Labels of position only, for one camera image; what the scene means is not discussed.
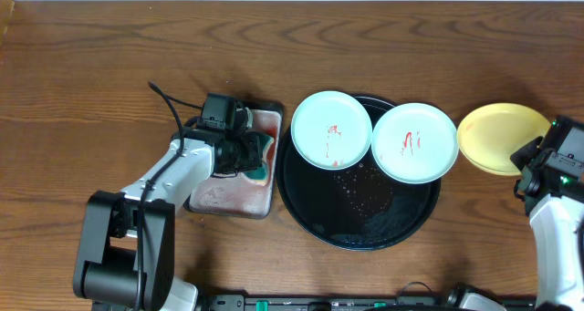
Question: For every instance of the black rectangular soapy tray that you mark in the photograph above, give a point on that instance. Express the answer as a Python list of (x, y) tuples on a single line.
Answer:
[(235, 195)]

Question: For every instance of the black round tray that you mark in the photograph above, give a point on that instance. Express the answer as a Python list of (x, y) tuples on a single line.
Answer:
[(359, 208)]

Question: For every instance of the mint green plate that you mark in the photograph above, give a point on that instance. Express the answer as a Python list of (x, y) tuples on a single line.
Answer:
[(414, 143), (331, 130)]

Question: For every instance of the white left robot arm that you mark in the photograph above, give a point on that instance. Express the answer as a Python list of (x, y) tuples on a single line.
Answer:
[(127, 244)]

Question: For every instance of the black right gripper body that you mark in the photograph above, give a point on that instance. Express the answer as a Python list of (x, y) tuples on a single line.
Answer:
[(532, 148)]

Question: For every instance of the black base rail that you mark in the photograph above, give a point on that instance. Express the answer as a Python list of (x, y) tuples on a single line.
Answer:
[(413, 296)]

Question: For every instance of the pale yellow plate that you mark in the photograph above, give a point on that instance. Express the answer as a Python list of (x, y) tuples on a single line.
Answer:
[(489, 135)]

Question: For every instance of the green scouring sponge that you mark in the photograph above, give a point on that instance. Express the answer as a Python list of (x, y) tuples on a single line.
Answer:
[(259, 176)]

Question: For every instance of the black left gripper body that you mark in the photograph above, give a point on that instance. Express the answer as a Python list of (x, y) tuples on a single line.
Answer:
[(255, 148)]

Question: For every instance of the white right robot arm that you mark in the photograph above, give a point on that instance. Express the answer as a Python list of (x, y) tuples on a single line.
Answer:
[(557, 224)]

